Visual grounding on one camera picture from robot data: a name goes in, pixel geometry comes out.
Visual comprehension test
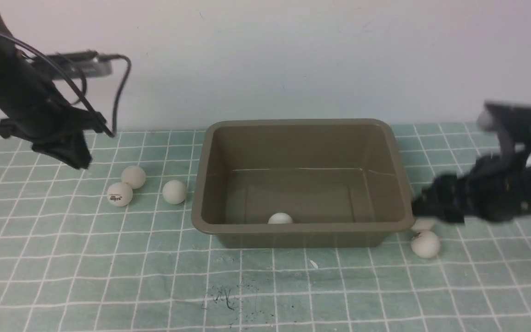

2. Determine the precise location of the white ping-pong ball with logo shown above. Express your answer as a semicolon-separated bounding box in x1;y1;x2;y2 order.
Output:
106;182;134;207

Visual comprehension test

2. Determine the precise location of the plain white ping-pong ball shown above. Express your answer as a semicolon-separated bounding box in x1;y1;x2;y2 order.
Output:
121;165;146;190

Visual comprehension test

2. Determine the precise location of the green checkered tablecloth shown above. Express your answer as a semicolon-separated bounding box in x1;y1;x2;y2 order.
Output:
0;130;531;332

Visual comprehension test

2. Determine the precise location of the olive plastic bin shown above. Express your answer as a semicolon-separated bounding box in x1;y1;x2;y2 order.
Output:
190;119;415;249

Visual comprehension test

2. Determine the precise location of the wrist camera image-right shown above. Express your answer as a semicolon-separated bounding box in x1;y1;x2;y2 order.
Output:
477;101;531;157

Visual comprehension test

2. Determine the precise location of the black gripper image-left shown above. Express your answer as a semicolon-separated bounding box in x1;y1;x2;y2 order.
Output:
0;104;107;169

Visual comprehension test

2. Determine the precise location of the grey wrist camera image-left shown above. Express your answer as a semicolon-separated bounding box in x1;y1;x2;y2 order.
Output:
29;50;112;80

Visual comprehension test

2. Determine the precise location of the black camera cable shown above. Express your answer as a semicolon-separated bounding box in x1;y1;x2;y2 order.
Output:
0;23;132;138

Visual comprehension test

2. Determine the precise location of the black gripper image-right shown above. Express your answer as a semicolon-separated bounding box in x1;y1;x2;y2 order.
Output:
411;154;524;224

